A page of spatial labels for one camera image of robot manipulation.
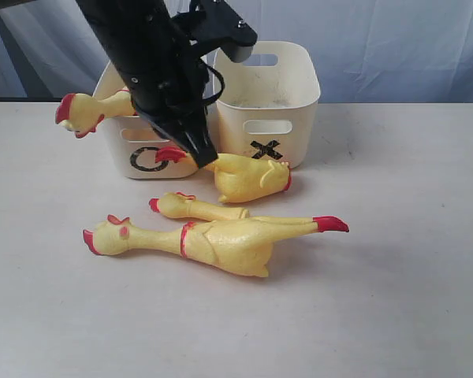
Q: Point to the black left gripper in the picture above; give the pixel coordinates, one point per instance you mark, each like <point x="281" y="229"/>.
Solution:
<point x="170" y="97"/>

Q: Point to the broken chicken body piece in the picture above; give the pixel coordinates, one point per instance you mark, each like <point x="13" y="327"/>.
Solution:
<point x="240" y="179"/>

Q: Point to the broken chicken head piece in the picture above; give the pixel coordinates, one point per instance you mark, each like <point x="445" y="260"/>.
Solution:
<point x="178" y="205"/>

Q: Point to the yellow rubber chicken front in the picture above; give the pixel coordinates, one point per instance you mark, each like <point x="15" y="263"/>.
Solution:
<point x="242" y="246"/>

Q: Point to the yellow rubber chicken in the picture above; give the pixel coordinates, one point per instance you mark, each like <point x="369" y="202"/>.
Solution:
<point x="242" y="246"/>
<point x="81" y="113"/>

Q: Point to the yellow rubber chicken top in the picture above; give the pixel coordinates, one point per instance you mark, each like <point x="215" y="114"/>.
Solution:
<point x="81" y="113"/>

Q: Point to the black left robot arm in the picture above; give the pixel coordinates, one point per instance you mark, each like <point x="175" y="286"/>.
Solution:
<point x="137" y="29"/>

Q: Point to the cream bin marked X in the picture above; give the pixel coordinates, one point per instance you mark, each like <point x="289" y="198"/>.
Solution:
<point x="268" y="106"/>

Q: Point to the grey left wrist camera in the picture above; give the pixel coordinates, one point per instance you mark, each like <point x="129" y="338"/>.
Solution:
<point x="217" y="25"/>

